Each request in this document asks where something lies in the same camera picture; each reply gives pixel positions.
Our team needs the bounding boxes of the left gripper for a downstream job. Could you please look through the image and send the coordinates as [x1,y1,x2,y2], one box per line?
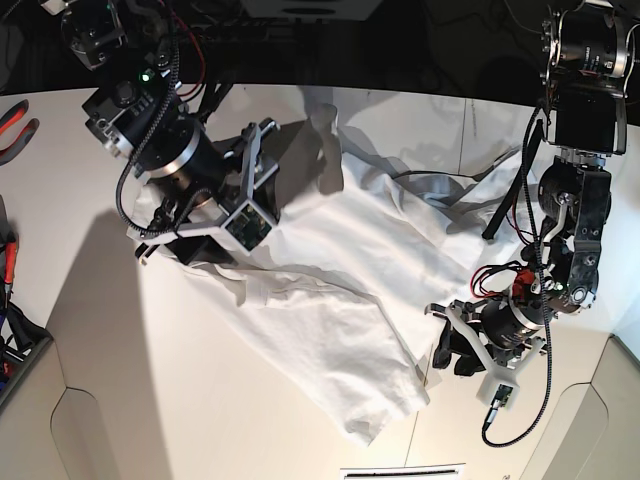
[425,299,547,385]

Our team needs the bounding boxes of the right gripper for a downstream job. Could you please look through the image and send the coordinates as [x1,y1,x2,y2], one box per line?
[135,118,325,265]

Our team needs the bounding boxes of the white t-shirt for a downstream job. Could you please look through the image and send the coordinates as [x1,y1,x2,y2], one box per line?
[160,85,522,445]

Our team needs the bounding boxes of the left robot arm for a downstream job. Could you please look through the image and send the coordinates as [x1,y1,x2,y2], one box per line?
[427,1,639,409]

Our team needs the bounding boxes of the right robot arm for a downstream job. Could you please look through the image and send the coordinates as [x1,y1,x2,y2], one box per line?
[46,1,331,265]

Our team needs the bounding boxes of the white device top centre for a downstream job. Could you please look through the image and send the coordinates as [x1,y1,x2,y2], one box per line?
[241,0,382,21]

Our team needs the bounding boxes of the red grey pliers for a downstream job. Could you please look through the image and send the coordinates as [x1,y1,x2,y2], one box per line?
[0,100,39,168]

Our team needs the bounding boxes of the black bin with tools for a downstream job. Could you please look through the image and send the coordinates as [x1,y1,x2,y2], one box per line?
[1,302,53,404]

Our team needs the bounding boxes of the black braided left cable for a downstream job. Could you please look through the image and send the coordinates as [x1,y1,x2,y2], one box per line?
[115,29,184,244]

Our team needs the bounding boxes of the black braided cable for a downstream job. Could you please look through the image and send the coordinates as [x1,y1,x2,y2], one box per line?
[482,104,556,447]
[115,29,184,244]

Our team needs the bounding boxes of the red handled tool left edge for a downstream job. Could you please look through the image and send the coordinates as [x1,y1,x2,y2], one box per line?
[0,194,20,321]

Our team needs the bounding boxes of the black braided right cable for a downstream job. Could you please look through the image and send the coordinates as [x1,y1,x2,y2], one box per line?
[482,104,556,447]

